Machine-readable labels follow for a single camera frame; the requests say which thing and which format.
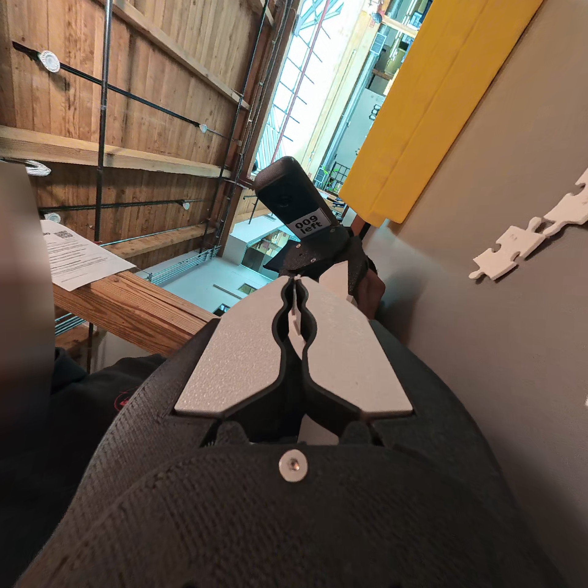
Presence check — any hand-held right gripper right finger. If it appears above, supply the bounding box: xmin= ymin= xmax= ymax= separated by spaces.
xmin=295 ymin=278 xmax=414 ymax=437

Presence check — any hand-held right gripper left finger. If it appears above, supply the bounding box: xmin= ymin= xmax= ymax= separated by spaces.
xmin=175 ymin=276 xmax=301 ymax=439

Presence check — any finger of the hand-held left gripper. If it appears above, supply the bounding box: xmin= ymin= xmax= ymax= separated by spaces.
xmin=319 ymin=262 xmax=358 ymax=304

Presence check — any colourful curved puzzle ball section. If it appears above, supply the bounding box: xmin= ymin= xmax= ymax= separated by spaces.
xmin=289 ymin=274 xmax=307 ymax=347

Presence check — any yellow plastic bin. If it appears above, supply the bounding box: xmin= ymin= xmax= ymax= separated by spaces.
xmin=339 ymin=0 xmax=546 ymax=227

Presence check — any white jigsaw puzzle piece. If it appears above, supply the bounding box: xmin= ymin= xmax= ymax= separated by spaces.
xmin=542 ymin=168 xmax=588 ymax=237
xmin=469 ymin=217 xmax=546 ymax=281

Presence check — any person's left hand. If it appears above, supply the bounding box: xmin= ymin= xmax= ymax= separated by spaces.
xmin=354 ymin=275 xmax=386 ymax=321

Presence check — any large paned window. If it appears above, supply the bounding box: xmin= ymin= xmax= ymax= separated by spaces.
xmin=255 ymin=0 xmax=345 ymax=173

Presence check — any wooden beam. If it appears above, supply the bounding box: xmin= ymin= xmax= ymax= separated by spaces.
xmin=53 ymin=271 xmax=217 ymax=358

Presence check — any black hooded sweatshirt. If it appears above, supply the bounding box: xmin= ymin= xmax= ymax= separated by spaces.
xmin=0 ymin=348 xmax=168 ymax=588

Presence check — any printed paper notice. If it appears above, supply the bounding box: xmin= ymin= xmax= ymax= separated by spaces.
xmin=40 ymin=220 xmax=137 ymax=291

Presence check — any black ceiling pipe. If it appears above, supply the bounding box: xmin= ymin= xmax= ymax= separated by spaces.
xmin=94 ymin=0 xmax=113 ymax=244

